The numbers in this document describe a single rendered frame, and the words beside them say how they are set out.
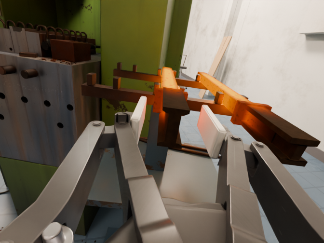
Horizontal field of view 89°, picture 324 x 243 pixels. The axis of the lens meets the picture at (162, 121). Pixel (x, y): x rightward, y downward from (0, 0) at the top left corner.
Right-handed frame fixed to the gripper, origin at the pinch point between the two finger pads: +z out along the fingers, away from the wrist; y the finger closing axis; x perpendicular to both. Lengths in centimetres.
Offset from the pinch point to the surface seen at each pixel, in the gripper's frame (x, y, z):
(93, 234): -94, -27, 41
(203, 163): -26.1, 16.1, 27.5
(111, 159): -26.0, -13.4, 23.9
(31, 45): 1, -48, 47
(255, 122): -0.2, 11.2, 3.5
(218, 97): 0.1, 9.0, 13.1
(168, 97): 2.2, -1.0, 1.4
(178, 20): 22, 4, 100
